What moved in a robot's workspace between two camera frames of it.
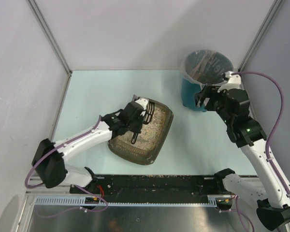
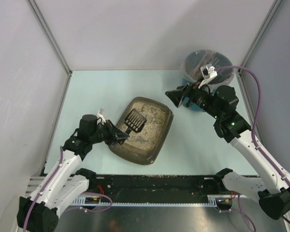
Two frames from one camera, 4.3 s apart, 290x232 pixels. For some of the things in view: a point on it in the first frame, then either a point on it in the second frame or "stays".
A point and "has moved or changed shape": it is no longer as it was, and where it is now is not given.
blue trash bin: [200, 68] stays
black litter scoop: [147, 119] has moved or changed shape
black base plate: [154, 185] stays
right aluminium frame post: [261, 34] stays
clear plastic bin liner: [204, 66] stays
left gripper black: [140, 118] → [110, 133]
